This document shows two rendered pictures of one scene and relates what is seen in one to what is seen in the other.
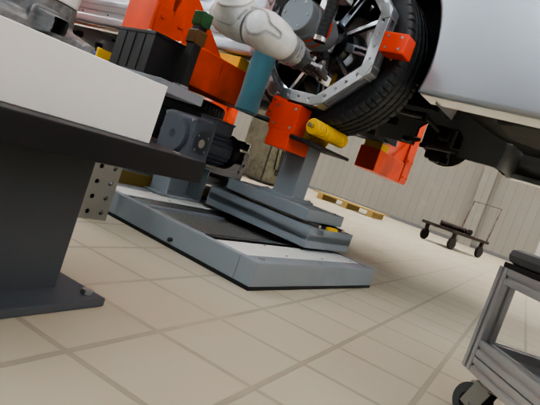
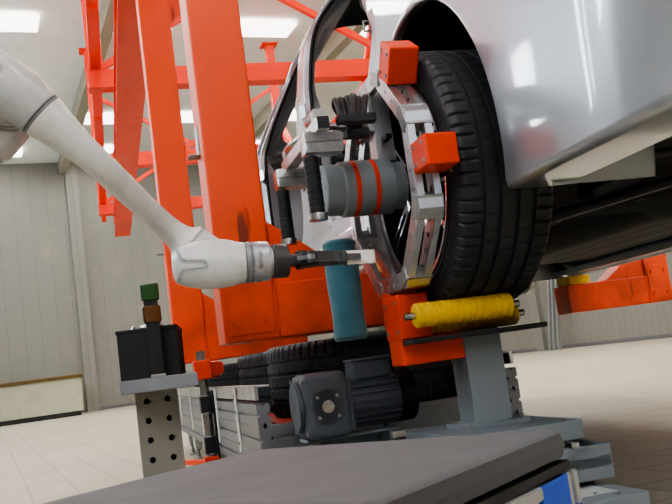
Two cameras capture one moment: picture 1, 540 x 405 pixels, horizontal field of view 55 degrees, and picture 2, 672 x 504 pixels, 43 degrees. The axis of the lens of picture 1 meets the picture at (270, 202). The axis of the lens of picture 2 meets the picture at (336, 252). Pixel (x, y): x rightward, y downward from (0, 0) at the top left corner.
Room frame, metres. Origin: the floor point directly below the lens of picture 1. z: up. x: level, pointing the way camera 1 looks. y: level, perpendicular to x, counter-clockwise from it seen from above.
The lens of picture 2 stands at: (0.27, -1.25, 0.43)
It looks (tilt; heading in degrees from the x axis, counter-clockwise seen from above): 7 degrees up; 41
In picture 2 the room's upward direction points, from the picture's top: 8 degrees counter-clockwise
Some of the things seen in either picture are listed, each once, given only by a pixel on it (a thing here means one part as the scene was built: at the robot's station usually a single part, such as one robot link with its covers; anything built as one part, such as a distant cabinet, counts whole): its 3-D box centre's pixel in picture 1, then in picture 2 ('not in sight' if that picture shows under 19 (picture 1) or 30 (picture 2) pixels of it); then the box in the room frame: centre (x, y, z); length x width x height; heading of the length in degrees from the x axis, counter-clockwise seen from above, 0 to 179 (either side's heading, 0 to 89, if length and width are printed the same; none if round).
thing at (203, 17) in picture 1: (202, 19); (149, 292); (1.44, 0.34, 0.64); 0.04 x 0.04 x 0.04; 56
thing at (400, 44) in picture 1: (397, 46); (434, 153); (1.81, -0.23, 0.85); 0.09 x 0.08 x 0.07; 56
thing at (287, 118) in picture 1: (292, 128); (423, 328); (2.01, 0.01, 0.48); 0.16 x 0.12 x 0.17; 146
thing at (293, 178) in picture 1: (295, 175); (481, 386); (2.12, -0.06, 0.32); 0.40 x 0.30 x 0.28; 56
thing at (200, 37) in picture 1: (196, 37); (151, 314); (1.44, 0.34, 0.59); 0.04 x 0.04 x 0.04; 56
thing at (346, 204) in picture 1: (350, 206); not in sight; (9.71, -1.44, 0.06); 1.33 x 0.91 x 0.12; 63
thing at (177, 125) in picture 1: (202, 159); (371, 420); (2.12, 0.31, 0.26); 0.42 x 0.18 x 0.35; 146
